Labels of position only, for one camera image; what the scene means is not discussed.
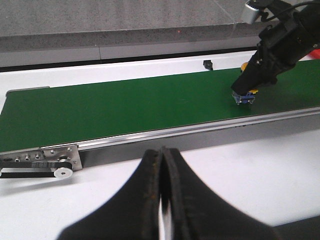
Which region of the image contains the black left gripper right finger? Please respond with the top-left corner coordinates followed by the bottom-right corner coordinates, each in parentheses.
top-left (161, 148), bottom-right (280, 240)

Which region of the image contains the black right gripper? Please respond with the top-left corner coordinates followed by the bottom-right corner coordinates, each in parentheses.
top-left (231, 0), bottom-right (320, 96)

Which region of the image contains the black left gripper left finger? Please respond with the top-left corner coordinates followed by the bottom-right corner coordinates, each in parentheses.
top-left (58, 150), bottom-right (161, 240)

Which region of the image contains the yellow mushroom push button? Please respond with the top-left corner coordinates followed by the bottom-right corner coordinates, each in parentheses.
top-left (231, 62), bottom-right (258, 106)

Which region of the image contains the small black sensor block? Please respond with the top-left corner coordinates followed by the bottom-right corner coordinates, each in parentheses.
top-left (203, 60), bottom-right (214, 71)

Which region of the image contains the right grey stone slab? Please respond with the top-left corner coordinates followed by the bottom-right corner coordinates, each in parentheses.
top-left (215, 0), bottom-right (279, 49)

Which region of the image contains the grey stone slab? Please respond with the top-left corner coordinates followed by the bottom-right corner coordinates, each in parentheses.
top-left (215, 0), bottom-right (279, 49)
top-left (0, 0), bottom-right (237, 53)

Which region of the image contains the red plastic tray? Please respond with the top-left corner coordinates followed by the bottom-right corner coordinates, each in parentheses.
top-left (307, 49), bottom-right (320, 60)

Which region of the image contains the silver drive pulley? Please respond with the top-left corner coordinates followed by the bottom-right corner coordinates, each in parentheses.
top-left (53, 167), bottom-right (73, 179)

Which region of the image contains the black drive belt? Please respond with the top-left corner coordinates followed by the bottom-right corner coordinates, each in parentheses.
top-left (0, 157), bottom-right (74, 179)

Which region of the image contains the green conveyor belt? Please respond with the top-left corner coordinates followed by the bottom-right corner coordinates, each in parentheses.
top-left (0, 60), bottom-right (320, 152)

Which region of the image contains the left grey stone slab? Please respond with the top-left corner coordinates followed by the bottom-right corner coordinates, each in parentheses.
top-left (0, 0), bottom-right (237, 53)

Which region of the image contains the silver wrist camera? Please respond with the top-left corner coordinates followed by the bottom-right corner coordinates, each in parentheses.
top-left (240, 0), bottom-right (265, 25)

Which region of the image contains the aluminium conveyor side rail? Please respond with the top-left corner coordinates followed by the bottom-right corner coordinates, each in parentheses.
top-left (76, 106), bottom-right (320, 151)

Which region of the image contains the steel conveyor motor bracket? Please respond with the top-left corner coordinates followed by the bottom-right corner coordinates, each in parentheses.
top-left (0, 144), bottom-right (83, 172)

